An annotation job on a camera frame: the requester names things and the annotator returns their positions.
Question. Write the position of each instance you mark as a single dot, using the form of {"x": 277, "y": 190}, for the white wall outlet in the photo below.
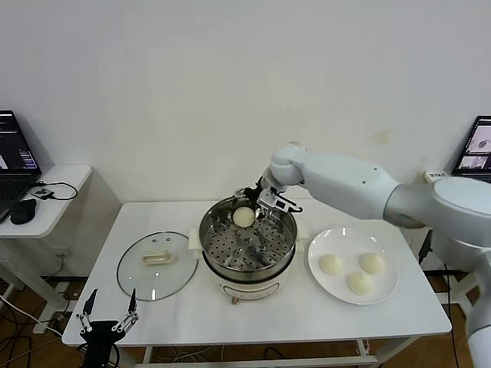
{"x": 63, "y": 255}

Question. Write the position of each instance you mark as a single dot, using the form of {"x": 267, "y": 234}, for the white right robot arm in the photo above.
{"x": 345, "y": 180}

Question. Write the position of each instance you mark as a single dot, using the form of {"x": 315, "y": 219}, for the white label with black text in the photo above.
{"x": 438, "y": 176}

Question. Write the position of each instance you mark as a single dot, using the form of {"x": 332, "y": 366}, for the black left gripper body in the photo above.
{"x": 100, "y": 337}

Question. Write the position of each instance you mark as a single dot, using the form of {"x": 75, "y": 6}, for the black laptop with dark screen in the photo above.
{"x": 15, "y": 153}

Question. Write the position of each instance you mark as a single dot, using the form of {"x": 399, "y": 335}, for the grey laptop with pink screen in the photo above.
{"x": 475, "y": 145}

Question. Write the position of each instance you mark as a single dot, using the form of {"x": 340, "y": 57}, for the round glass pot lid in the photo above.
{"x": 161, "y": 276}

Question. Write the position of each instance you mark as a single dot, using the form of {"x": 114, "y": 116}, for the white floor power strip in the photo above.
{"x": 61, "y": 293}

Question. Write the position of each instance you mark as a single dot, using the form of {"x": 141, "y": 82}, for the small black usb device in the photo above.
{"x": 43, "y": 192}

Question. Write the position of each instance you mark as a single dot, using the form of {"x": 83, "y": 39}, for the white steamed baozi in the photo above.
{"x": 331, "y": 264}
{"x": 371, "y": 263}
{"x": 243, "y": 217}
{"x": 360, "y": 283}

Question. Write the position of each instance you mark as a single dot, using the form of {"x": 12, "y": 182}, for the white side desk with mouse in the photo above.
{"x": 65, "y": 180}

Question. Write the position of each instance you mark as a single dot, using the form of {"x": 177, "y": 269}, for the cream electric cooking pot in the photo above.
{"x": 249, "y": 285}

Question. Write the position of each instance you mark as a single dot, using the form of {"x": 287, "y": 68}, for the stainless steel steamer basket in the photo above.
{"x": 230, "y": 245}

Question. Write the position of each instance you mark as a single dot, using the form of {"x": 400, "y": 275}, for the white round plate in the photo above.
{"x": 345, "y": 239}

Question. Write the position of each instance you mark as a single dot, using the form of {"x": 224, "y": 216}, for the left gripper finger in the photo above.
{"x": 132, "y": 303}
{"x": 89, "y": 304}

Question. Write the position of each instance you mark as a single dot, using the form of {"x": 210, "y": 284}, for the white table frame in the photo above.
{"x": 307, "y": 362}

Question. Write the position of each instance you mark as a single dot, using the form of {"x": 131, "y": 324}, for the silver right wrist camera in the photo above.
{"x": 274, "y": 200}

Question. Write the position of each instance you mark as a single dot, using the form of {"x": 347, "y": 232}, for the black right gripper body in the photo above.
{"x": 258, "y": 189}

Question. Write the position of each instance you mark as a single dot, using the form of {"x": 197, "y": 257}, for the black computer mouse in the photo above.
{"x": 24, "y": 211}

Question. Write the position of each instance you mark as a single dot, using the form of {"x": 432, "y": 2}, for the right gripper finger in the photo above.
{"x": 261, "y": 211}
{"x": 241, "y": 192}

